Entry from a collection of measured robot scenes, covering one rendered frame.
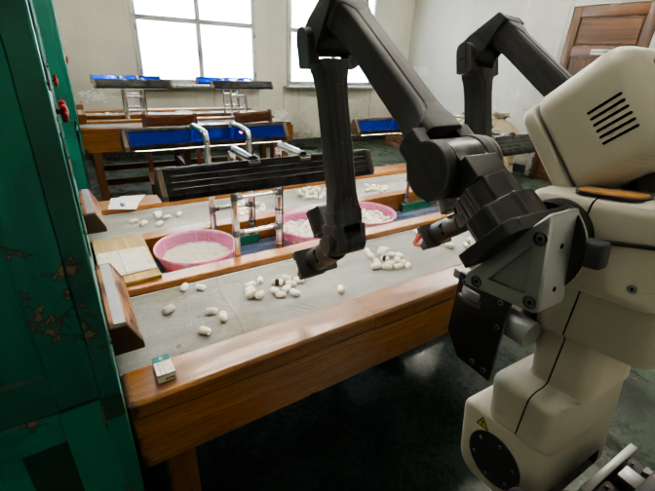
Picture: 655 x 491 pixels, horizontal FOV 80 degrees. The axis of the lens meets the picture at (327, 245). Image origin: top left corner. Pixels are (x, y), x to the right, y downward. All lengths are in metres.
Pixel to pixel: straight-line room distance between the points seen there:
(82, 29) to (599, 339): 5.84
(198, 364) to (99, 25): 5.38
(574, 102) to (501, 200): 0.17
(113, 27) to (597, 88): 5.72
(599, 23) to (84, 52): 5.97
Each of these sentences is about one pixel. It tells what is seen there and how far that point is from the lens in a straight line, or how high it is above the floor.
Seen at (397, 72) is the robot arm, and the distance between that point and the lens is 0.62.
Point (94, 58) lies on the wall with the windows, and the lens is 5.99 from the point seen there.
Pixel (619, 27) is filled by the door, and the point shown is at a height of 1.79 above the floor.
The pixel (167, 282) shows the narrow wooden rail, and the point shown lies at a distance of 1.21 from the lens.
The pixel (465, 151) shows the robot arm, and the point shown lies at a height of 1.26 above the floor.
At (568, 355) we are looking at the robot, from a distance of 0.71.
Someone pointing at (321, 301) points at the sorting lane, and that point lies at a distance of 1.12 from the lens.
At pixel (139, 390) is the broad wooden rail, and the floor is 0.76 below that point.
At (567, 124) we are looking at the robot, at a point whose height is 1.30.
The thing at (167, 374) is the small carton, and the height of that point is 0.78.
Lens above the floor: 1.36
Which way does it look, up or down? 26 degrees down
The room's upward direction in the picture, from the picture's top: 3 degrees clockwise
